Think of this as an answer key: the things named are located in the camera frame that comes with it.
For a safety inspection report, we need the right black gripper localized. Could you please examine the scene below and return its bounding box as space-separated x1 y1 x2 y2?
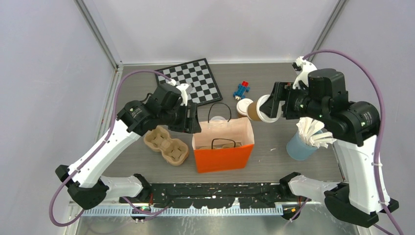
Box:
260 80 328 121

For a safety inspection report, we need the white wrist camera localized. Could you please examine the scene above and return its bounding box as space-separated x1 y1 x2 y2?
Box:
292 56 317 89
167 80 192 106

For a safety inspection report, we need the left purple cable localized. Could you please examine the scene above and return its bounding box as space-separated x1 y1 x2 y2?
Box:
48 70 177 227

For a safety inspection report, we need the blue straw holder cup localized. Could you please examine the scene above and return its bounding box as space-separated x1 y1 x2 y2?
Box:
286 131 318 161

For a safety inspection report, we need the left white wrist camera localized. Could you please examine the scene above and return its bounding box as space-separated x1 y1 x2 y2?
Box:
167 80 192 106

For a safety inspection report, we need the black white chessboard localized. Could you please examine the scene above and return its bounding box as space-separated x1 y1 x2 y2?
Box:
157 58 223 106

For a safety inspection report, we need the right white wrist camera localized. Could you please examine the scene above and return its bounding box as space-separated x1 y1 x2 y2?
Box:
292 56 317 89

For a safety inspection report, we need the brown pulp cup carrier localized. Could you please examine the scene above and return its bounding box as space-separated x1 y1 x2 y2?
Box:
143 126 190 166

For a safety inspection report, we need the white plastic cup lid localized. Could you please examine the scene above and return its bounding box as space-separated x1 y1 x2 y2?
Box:
210 116 227 121

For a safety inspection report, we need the white paper-wrapped straws bundle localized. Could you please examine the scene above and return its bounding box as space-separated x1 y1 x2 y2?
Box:
296 117 337 148

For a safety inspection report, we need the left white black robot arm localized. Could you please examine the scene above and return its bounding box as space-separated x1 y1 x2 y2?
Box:
55 83 201 210

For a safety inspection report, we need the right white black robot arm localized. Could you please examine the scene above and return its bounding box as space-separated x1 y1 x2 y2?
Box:
256 69 399 228

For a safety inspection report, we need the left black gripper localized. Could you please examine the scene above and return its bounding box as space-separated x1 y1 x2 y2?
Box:
160 101 201 133

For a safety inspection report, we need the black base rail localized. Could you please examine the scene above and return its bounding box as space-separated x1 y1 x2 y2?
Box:
127 183 305 209

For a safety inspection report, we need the orange paper bag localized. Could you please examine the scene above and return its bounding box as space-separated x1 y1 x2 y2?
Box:
192 115 254 173

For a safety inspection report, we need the brown paper coffee cup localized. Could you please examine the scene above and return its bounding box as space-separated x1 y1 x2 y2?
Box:
247 101 262 121

